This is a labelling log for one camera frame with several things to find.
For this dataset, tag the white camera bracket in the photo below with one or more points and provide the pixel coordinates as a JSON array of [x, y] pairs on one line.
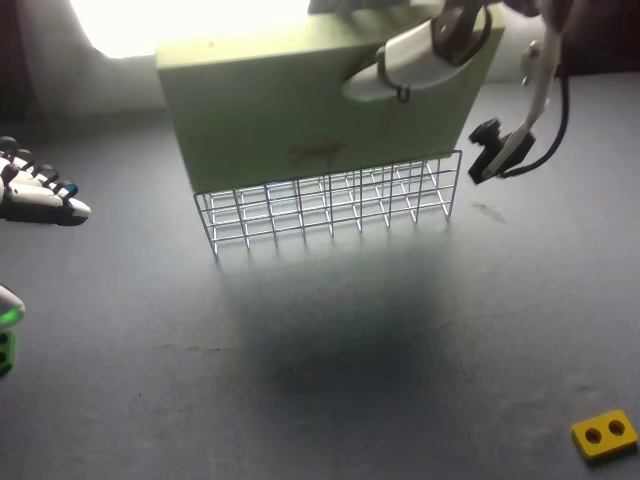
[[542, 85]]

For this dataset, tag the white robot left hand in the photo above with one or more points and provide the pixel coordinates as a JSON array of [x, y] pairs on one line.
[[35, 197]]

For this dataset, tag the yellow block with two holes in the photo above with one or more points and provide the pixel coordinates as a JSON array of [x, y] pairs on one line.
[[607, 446]]

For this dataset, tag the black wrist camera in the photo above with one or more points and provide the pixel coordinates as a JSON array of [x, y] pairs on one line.
[[520, 150]]

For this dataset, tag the light green board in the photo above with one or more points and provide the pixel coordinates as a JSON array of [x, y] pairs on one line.
[[260, 110]]

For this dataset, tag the grey table cloth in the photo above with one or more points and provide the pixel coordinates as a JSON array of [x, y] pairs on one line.
[[150, 400]]

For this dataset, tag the green block with holes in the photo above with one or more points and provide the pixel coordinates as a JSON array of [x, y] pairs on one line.
[[6, 352]]

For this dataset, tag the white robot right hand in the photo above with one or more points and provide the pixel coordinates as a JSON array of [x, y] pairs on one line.
[[415, 55]]

